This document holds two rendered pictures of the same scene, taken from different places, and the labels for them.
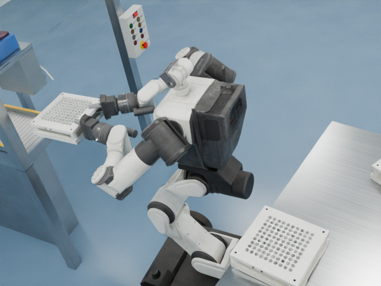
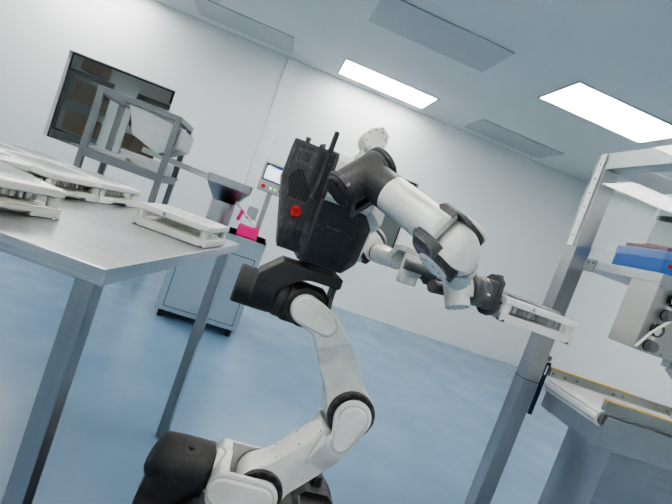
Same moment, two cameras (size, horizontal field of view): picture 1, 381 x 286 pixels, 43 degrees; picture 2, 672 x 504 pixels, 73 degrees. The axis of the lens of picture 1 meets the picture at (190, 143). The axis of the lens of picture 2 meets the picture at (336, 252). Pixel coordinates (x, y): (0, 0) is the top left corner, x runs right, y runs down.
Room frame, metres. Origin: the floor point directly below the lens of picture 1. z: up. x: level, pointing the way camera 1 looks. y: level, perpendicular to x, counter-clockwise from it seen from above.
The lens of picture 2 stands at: (2.47, -0.91, 1.09)
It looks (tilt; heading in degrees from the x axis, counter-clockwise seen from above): 3 degrees down; 137
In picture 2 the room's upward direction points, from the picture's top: 20 degrees clockwise
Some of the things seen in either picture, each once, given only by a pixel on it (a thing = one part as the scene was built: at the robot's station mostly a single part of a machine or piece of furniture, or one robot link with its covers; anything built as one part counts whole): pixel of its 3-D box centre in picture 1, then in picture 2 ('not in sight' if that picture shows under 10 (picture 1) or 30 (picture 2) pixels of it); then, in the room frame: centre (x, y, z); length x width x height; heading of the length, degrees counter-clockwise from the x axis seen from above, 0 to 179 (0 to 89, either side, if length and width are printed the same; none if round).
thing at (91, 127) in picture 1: (96, 130); not in sight; (1.66, 0.38, 1.05); 0.12 x 0.10 x 0.13; 49
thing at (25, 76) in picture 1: (17, 69); (662, 322); (2.15, 0.76, 1.15); 0.22 x 0.11 x 0.20; 56
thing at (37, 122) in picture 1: (67, 112); (520, 303); (1.83, 0.52, 1.05); 0.25 x 0.24 x 0.02; 147
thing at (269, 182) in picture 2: not in sight; (267, 201); (-0.76, 1.20, 1.07); 0.23 x 0.10 x 0.62; 57
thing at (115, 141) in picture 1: (118, 143); (406, 259); (1.53, 0.28, 1.06); 0.13 x 0.07 x 0.09; 166
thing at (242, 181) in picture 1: (217, 173); (285, 287); (1.44, -0.08, 0.87); 0.28 x 0.13 x 0.18; 57
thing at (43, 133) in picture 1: (70, 121); (514, 317); (1.83, 0.52, 1.00); 0.24 x 0.24 x 0.02; 57
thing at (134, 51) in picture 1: (135, 31); not in sight; (2.64, 0.19, 0.98); 0.17 x 0.06 x 0.26; 146
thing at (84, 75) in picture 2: not in sight; (112, 114); (-3.97, 0.70, 1.43); 1.32 x 0.01 x 1.11; 57
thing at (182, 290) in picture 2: not in sight; (213, 273); (-0.76, 0.94, 0.38); 0.63 x 0.57 x 0.76; 57
